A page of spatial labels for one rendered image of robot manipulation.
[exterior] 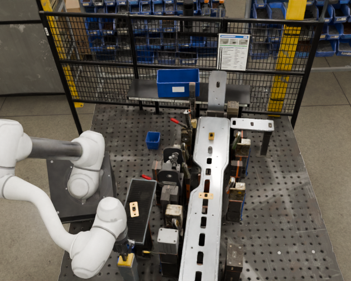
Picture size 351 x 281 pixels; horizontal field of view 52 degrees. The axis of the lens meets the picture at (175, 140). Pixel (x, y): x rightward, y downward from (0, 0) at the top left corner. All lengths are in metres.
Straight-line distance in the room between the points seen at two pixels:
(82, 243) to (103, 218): 0.11
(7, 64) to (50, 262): 2.14
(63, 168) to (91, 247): 1.10
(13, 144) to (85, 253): 0.58
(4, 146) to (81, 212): 0.90
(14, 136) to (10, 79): 2.77
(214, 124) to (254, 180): 0.48
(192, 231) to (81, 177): 0.68
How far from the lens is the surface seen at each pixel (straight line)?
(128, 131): 2.87
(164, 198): 1.95
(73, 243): 1.36
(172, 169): 1.95
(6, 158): 1.63
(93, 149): 2.04
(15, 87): 4.45
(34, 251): 3.27
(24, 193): 1.58
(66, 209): 2.38
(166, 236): 1.82
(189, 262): 1.88
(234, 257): 1.87
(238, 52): 2.60
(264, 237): 2.32
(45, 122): 4.24
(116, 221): 1.37
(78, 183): 2.06
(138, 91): 2.71
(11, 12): 3.88
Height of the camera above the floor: 2.71
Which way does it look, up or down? 47 degrees down
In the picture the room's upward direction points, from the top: 3 degrees counter-clockwise
